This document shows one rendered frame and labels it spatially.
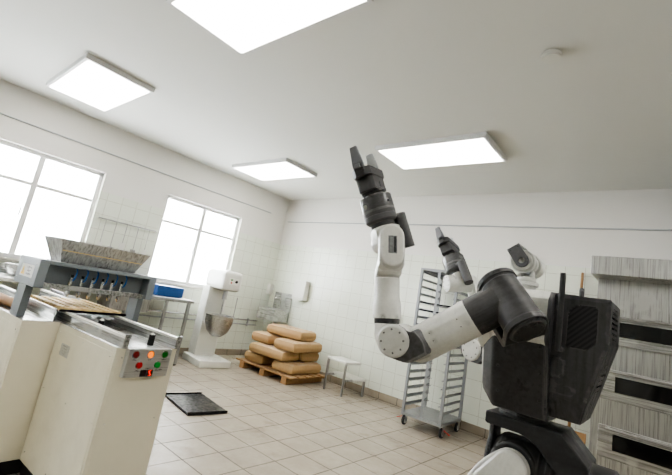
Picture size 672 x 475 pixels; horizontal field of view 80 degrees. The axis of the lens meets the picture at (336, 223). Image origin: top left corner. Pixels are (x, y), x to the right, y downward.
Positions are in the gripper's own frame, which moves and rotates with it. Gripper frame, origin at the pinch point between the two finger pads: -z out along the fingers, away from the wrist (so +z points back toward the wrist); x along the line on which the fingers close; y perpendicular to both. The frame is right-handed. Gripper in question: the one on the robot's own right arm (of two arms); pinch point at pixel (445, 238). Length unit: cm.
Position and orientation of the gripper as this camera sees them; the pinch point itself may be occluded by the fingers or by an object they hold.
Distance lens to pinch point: 177.9
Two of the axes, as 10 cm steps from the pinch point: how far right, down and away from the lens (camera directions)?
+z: 0.8, 7.3, -6.8
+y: -7.4, 5.0, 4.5
